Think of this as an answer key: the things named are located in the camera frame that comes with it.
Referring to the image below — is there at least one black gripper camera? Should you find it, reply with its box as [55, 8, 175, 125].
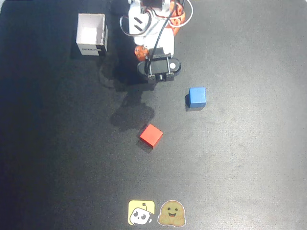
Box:
[137, 47, 182, 84]

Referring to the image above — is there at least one blue cube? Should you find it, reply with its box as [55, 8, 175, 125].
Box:
[186, 87, 207, 108]

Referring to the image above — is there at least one white open cardboard box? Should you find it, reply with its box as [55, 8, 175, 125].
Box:
[76, 13, 108, 57]

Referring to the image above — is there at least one black table mat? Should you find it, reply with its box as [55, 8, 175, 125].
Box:
[0, 0, 307, 230]

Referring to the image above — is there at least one yellow robot sticker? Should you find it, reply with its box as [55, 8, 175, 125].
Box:
[128, 200, 155, 226]

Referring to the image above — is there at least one red cube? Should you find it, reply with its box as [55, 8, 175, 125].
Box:
[140, 123, 164, 147]

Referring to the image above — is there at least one hugging face emoji sticker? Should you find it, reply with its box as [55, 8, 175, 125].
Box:
[157, 200, 187, 227]

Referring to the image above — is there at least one thin servo cable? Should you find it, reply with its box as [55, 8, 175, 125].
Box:
[119, 14, 136, 37]
[167, 0, 194, 27]

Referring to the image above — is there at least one black camera cable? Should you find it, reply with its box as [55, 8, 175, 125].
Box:
[145, 0, 179, 74]

